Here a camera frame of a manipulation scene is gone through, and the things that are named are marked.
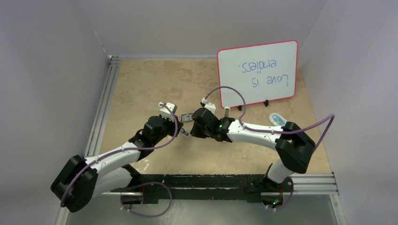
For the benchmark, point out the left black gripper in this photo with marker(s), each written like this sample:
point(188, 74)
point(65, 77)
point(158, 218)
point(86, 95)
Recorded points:
point(172, 124)

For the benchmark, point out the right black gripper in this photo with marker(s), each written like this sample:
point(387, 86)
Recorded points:
point(196, 132)

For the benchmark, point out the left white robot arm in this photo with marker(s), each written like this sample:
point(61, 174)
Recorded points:
point(84, 178)

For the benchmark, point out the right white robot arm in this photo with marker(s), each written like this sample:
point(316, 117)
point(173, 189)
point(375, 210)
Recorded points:
point(294, 148)

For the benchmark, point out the blue patterned oval case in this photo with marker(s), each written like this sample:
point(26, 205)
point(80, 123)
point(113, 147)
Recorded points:
point(277, 120)

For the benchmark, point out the red-framed whiteboard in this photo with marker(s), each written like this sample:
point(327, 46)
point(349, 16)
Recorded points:
point(255, 74)

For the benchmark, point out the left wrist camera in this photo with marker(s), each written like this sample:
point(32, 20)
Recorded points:
point(167, 110)

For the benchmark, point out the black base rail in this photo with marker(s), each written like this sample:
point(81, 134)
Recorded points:
point(252, 188)

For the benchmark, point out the aluminium frame rail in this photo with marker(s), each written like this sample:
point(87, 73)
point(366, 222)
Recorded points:
point(99, 124)

